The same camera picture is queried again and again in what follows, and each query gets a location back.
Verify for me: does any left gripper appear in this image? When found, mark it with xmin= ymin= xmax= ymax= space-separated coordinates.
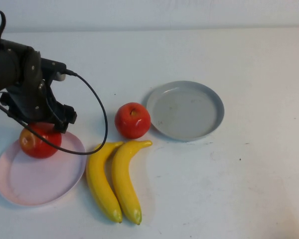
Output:
xmin=0 ymin=79 xmax=77 ymax=134

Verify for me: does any red apple with yellow patch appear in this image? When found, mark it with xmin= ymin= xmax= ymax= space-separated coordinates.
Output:
xmin=19 ymin=122 xmax=63 ymax=159

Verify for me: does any yellow banana short stem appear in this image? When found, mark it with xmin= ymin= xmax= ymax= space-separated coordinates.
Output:
xmin=86 ymin=141 xmax=125 ymax=224

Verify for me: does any yellow banana long stem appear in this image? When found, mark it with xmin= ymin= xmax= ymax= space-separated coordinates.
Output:
xmin=111 ymin=139 xmax=153 ymax=226

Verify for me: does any pink round plate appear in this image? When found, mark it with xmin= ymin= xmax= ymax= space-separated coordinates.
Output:
xmin=0 ymin=131 xmax=87 ymax=207

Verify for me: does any grey round plate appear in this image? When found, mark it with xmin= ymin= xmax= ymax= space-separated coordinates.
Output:
xmin=146 ymin=80 xmax=225 ymax=142

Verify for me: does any black left camera cable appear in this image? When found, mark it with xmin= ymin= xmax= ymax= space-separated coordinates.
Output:
xmin=0 ymin=69 xmax=108 ymax=155

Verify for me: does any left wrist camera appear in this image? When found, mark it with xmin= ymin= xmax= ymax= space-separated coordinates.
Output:
xmin=41 ymin=58 xmax=67 ymax=82

